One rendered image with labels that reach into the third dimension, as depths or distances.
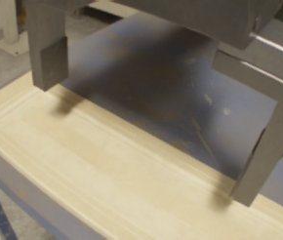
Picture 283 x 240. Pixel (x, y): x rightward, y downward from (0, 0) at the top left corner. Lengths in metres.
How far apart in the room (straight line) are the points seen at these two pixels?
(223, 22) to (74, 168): 0.35
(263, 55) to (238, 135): 0.38
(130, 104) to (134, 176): 0.19
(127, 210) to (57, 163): 0.13
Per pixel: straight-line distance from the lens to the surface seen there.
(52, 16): 0.42
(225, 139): 0.60
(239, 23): 0.20
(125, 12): 2.85
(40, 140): 0.54
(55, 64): 0.45
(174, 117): 0.61
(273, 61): 0.24
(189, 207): 0.46
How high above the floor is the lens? 1.43
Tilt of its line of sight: 43 degrees down
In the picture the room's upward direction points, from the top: 7 degrees clockwise
